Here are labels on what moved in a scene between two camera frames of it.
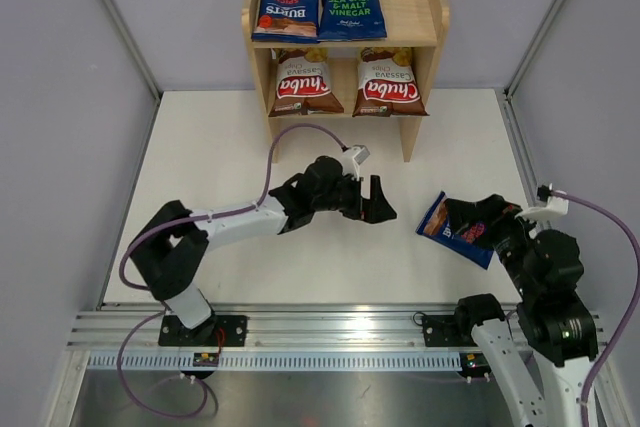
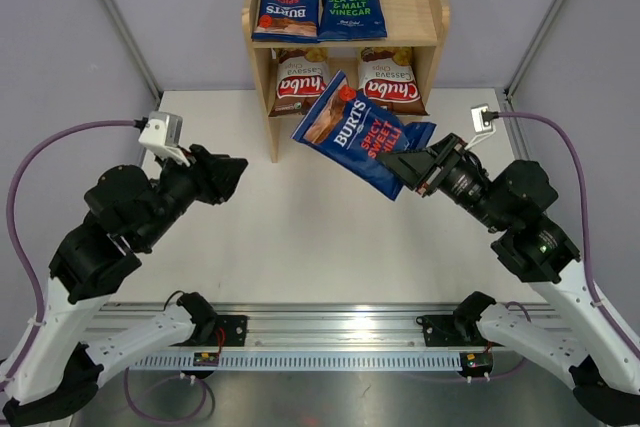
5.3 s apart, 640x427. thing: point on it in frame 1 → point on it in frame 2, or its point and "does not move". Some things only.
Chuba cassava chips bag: (303, 83) does not move
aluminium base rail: (269, 327) does not move
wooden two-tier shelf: (345, 38) does not move
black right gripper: (463, 213) → (411, 166)
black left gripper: (372, 210) → (217, 175)
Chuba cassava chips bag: (387, 84) does not move
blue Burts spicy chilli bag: (438, 229) → (351, 130)
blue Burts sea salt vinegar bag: (351, 9) does not move
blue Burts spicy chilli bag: (288, 9) does not move
